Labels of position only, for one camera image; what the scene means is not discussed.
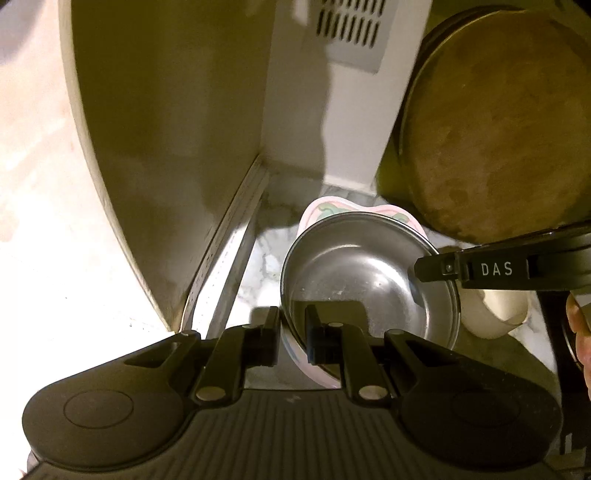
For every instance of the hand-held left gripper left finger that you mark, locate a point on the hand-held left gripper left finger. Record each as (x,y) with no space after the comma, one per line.
(270,337)

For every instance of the cream bowl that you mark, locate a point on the cream bowl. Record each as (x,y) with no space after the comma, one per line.
(489,318)

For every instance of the rectangular cutting board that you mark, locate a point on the rectangular cutting board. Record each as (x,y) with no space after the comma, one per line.
(392,175)

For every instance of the white vent grille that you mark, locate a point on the white vent grille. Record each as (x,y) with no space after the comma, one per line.
(351,27)

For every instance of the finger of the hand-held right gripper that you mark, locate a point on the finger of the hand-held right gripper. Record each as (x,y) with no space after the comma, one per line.
(434,267)

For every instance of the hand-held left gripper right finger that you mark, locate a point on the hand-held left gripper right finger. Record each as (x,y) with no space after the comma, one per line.
(318,341)

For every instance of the round wooden cutting board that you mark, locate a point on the round wooden cutting board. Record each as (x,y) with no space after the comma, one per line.
(498,138)

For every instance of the person's right hand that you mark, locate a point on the person's right hand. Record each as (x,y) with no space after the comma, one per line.
(579,323)

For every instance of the pink steel-lined pot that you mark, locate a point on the pink steel-lined pot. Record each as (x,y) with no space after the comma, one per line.
(360,277)

